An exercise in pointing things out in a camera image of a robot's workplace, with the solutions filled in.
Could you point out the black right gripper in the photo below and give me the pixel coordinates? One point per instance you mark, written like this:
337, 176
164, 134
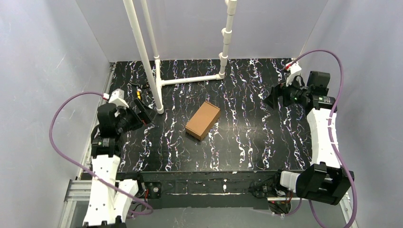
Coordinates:
283, 97

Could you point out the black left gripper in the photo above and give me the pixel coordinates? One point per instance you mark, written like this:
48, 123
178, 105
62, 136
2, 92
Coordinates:
132, 114

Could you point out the brown cardboard box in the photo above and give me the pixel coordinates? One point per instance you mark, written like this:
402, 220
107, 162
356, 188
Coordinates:
203, 120

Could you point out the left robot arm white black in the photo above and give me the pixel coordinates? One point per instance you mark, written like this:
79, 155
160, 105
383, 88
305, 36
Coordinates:
110, 200

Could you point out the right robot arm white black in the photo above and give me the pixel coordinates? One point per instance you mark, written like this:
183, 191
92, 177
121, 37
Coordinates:
325, 180

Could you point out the black small tool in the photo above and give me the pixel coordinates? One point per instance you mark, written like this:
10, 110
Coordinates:
143, 86

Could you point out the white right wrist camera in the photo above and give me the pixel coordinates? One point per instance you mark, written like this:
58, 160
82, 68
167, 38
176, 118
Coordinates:
292, 70

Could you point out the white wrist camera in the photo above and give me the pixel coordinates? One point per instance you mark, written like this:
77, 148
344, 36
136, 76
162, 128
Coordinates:
292, 70
117, 98

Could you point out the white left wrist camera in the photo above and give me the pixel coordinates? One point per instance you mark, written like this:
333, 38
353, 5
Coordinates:
117, 98

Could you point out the white PVC pipe frame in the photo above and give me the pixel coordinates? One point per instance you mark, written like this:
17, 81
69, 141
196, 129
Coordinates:
178, 29

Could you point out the aluminium front rail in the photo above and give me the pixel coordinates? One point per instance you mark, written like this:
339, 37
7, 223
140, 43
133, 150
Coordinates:
182, 190

